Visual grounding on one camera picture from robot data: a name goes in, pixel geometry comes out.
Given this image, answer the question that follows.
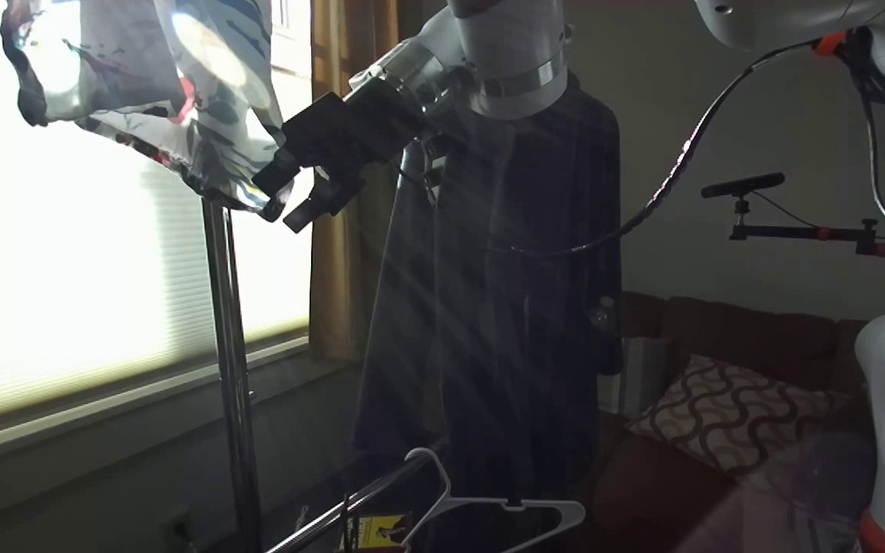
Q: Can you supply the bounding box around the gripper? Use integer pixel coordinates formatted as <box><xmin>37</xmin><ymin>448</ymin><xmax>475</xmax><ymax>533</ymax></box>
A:
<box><xmin>252</xmin><ymin>77</ymin><xmax>428</xmax><ymax>234</ymax></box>

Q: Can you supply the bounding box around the white patterned silk scarf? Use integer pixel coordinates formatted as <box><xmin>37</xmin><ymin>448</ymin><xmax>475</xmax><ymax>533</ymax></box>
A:
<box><xmin>0</xmin><ymin>0</ymin><xmax>295</xmax><ymax>224</ymax></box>

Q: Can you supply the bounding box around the tan curtain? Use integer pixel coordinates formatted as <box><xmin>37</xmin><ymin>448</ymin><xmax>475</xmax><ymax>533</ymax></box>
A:
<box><xmin>309</xmin><ymin>0</ymin><xmax>403</xmax><ymax>363</ymax></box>

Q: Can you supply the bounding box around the metal clothes rack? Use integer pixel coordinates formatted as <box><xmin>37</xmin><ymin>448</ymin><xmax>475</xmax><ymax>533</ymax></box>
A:
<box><xmin>200</xmin><ymin>194</ymin><xmax>445</xmax><ymax>553</ymax></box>

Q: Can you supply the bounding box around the dark hanging coat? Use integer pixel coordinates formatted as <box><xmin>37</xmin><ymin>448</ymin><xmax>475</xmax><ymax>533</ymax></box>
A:
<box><xmin>350</xmin><ymin>71</ymin><xmax>626</xmax><ymax>512</ymax></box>

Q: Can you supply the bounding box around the window with blind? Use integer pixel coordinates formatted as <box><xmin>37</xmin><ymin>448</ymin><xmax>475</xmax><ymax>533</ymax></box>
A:
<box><xmin>0</xmin><ymin>0</ymin><xmax>313</xmax><ymax>466</ymax></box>

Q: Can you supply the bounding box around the yellow tag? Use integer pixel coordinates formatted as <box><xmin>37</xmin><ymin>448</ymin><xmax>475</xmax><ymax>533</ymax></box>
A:
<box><xmin>353</xmin><ymin>513</ymin><xmax>413</xmax><ymax>551</ymax></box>

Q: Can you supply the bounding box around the striped cushion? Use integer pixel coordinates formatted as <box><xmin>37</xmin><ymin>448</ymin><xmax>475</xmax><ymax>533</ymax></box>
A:
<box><xmin>596</xmin><ymin>336</ymin><xmax>672</xmax><ymax>420</ymax></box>

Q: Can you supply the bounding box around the white plastic hanger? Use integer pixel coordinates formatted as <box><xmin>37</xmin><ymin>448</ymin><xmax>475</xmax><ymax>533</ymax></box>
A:
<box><xmin>403</xmin><ymin>447</ymin><xmax>587</xmax><ymax>553</ymax></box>

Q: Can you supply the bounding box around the brown sofa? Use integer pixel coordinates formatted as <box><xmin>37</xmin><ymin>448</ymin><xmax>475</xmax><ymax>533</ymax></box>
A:
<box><xmin>587</xmin><ymin>290</ymin><xmax>877</xmax><ymax>553</ymax></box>

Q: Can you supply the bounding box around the wave patterned cushion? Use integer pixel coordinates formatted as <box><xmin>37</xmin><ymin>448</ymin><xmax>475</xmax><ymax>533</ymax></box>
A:
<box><xmin>627</xmin><ymin>353</ymin><xmax>852</xmax><ymax>478</ymax></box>

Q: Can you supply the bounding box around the metal rack rail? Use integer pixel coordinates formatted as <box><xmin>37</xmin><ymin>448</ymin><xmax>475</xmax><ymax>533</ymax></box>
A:
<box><xmin>264</xmin><ymin>449</ymin><xmax>445</xmax><ymax>553</ymax></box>

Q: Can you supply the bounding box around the camera on mount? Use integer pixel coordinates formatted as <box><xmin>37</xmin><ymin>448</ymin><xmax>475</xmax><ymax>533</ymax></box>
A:
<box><xmin>701</xmin><ymin>172</ymin><xmax>885</xmax><ymax>262</ymax></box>

